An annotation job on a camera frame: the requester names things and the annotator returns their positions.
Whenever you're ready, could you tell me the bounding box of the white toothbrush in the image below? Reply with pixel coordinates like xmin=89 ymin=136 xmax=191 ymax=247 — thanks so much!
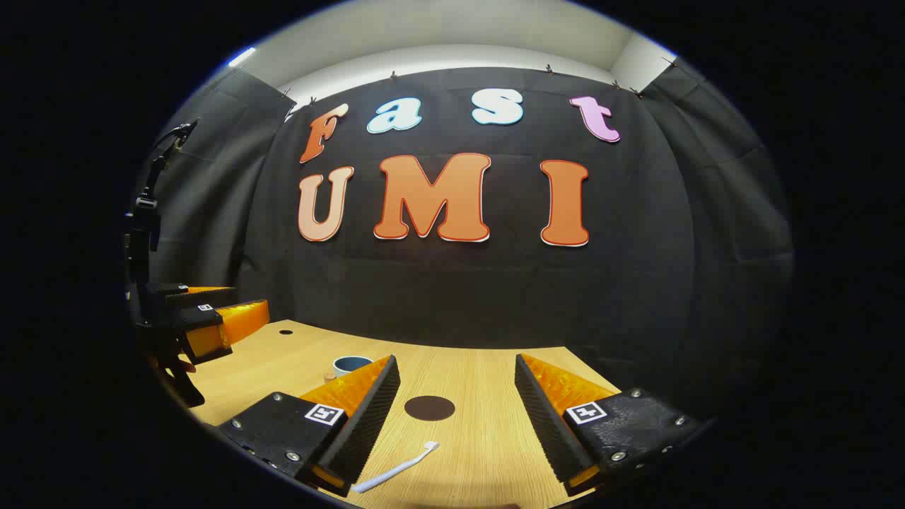
xmin=351 ymin=440 xmax=440 ymax=494

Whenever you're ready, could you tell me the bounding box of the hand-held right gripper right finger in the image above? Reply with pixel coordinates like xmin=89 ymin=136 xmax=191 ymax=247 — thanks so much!
xmin=514 ymin=353 xmax=702 ymax=498

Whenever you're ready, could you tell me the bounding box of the dark round coaster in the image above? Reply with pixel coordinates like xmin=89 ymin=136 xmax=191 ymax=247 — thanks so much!
xmin=404 ymin=395 xmax=456 ymax=423

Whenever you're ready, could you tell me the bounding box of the light blue cup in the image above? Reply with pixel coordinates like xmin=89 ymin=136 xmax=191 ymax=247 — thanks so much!
xmin=332 ymin=356 xmax=375 ymax=378

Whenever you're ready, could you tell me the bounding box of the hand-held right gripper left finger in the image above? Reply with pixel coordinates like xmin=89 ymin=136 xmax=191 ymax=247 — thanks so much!
xmin=218 ymin=353 xmax=402 ymax=498

